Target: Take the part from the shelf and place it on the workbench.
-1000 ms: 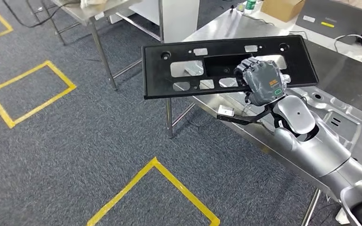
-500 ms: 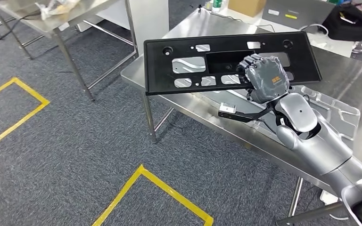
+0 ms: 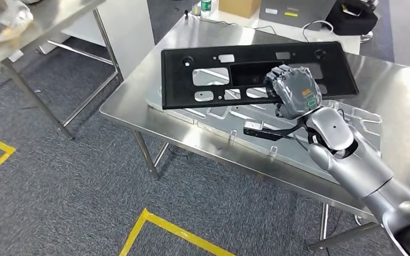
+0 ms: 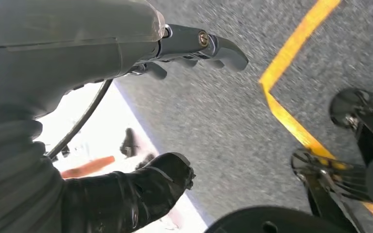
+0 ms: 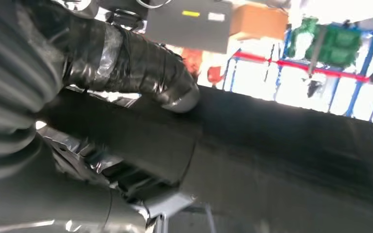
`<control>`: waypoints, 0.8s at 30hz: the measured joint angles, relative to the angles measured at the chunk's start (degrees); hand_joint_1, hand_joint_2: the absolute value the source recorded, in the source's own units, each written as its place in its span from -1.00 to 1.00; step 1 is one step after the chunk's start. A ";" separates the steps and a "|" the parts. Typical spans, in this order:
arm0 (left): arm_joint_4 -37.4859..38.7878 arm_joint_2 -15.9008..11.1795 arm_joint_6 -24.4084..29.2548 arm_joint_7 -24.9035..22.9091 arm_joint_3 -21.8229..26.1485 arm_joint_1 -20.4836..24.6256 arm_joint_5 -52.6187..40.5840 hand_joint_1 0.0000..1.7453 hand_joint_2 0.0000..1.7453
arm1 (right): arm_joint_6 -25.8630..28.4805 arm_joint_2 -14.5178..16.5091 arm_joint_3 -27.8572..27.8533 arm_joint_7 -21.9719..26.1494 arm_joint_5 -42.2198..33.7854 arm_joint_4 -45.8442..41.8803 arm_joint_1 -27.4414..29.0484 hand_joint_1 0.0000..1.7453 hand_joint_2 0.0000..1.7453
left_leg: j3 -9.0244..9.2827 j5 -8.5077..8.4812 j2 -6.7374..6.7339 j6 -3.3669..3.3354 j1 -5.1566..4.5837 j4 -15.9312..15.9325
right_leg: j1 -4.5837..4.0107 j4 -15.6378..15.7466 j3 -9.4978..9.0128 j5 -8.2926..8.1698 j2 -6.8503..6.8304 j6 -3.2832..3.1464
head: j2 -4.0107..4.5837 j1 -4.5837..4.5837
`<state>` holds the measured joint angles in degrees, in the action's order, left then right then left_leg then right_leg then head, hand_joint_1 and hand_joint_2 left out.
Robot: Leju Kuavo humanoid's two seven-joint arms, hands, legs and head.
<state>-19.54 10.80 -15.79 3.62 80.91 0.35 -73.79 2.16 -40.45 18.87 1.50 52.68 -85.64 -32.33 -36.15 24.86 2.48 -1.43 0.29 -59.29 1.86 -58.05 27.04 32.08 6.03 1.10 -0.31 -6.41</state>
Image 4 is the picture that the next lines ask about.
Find orange strip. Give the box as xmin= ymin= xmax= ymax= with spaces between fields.
xmin=60 ymin=155 xmax=116 ymax=180

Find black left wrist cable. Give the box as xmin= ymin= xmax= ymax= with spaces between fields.
xmin=44 ymin=79 xmax=114 ymax=159

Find white flat surface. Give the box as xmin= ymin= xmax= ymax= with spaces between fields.
xmin=35 ymin=80 xmax=209 ymax=233

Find black round disc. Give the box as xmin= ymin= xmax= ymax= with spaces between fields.
xmin=204 ymin=205 xmax=358 ymax=233

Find small dark object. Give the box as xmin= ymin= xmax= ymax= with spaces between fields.
xmin=119 ymin=127 xmax=139 ymax=158

